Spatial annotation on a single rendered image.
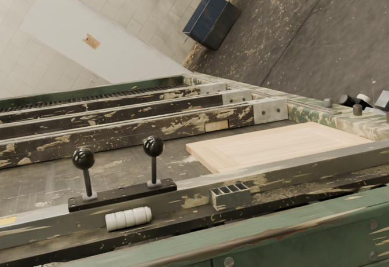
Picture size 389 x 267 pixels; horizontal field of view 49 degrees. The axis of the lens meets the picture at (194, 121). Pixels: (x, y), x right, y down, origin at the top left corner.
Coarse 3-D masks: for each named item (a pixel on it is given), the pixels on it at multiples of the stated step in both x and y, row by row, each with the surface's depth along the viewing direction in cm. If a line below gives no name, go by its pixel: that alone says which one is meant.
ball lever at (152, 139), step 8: (152, 136) 74; (144, 144) 74; (152, 144) 73; (160, 144) 74; (152, 152) 73; (160, 152) 74; (152, 160) 77; (152, 168) 78; (152, 176) 79; (152, 184) 80; (160, 184) 81
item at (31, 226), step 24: (360, 144) 97; (384, 144) 95; (264, 168) 88; (288, 168) 87; (312, 168) 88; (336, 168) 90; (360, 168) 92; (168, 192) 80; (192, 192) 81; (24, 216) 76; (48, 216) 75; (72, 216) 76; (96, 216) 77; (0, 240) 73; (24, 240) 74
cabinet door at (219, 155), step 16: (288, 128) 126; (304, 128) 124; (320, 128) 122; (192, 144) 119; (208, 144) 118; (224, 144) 117; (240, 144) 115; (256, 144) 114; (272, 144) 112; (288, 144) 111; (304, 144) 109; (320, 144) 108; (336, 144) 107; (352, 144) 104; (208, 160) 103; (224, 160) 102; (240, 160) 102; (256, 160) 101; (272, 160) 98
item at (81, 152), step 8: (80, 152) 70; (88, 152) 70; (72, 160) 71; (80, 160) 70; (88, 160) 70; (80, 168) 70; (88, 168) 71; (88, 176) 74; (88, 184) 75; (88, 192) 77; (96, 192) 78; (88, 200) 77
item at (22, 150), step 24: (144, 120) 132; (168, 120) 133; (192, 120) 135; (216, 120) 138; (240, 120) 140; (264, 120) 143; (0, 144) 120; (24, 144) 122; (48, 144) 124; (72, 144) 126; (96, 144) 128; (120, 144) 130; (0, 168) 121
